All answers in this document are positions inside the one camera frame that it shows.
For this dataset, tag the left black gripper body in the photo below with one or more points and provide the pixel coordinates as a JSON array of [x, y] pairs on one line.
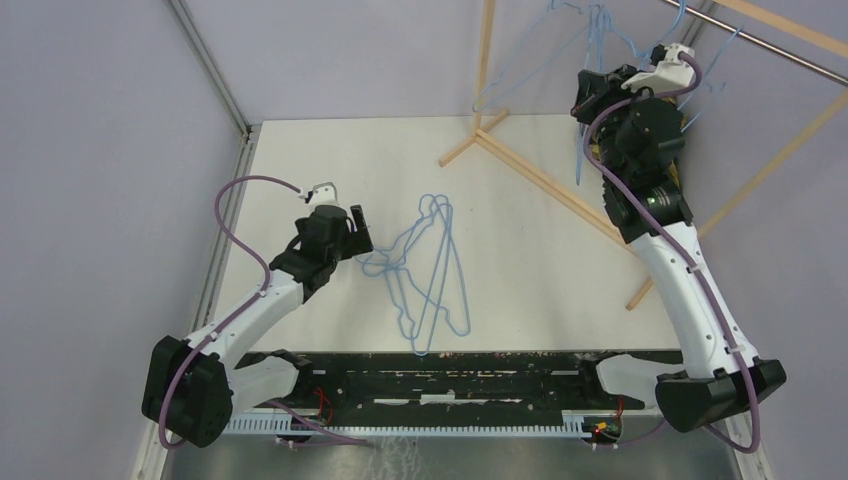
[[349, 247]]

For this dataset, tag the pile of blue hangers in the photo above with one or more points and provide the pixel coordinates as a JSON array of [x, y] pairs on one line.
[[423, 274]]

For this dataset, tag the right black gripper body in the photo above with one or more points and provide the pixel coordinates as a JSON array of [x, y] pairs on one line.
[[607, 128]]

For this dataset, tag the metal rack rod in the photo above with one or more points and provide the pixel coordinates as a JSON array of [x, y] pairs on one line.
[[780, 23]]

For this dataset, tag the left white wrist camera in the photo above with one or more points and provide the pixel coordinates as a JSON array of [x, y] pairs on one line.
[[321, 194]]

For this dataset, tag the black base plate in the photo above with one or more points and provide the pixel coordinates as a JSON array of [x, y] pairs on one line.
[[499, 393]]

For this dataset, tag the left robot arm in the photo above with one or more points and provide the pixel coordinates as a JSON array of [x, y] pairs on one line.
[[195, 385]]

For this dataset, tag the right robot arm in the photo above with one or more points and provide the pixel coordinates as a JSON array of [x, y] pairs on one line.
[[721, 373]]

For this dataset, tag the yellow plaid shirt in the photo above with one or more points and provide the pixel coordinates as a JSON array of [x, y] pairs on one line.
[[639, 142]]

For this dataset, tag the wooden clothes rack frame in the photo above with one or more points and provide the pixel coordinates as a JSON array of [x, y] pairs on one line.
[[481, 136]]

